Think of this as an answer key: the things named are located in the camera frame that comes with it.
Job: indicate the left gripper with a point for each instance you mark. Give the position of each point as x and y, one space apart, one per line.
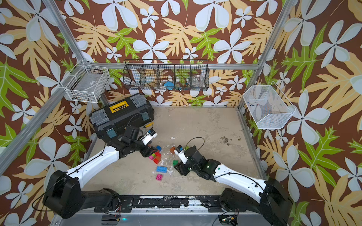
149 150

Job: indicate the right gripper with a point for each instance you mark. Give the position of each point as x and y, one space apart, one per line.
181 168

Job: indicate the light blue long lego brick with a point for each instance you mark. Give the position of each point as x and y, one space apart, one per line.
161 169

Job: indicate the magenta lego brick front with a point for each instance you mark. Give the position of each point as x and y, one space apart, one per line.
159 177

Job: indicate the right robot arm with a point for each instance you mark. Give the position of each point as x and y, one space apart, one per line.
244 193

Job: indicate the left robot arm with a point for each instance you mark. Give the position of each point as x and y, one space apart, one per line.
65 195

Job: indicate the black deli toolbox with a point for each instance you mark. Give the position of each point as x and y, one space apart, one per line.
110 122

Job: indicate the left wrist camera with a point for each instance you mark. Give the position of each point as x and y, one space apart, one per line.
148 137

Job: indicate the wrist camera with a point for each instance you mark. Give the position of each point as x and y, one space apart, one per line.
148 137
179 151

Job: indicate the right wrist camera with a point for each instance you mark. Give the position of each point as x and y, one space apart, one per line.
179 151

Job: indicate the small yellow handled screwdriver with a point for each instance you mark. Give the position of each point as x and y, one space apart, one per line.
149 125

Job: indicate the black wire basket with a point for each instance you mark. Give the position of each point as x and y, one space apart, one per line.
167 75

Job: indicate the white wire basket right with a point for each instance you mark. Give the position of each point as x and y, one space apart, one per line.
269 106

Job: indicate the white wire basket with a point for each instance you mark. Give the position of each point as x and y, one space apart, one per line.
86 82
269 106

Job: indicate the white wire basket left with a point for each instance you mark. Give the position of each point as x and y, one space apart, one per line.
86 82

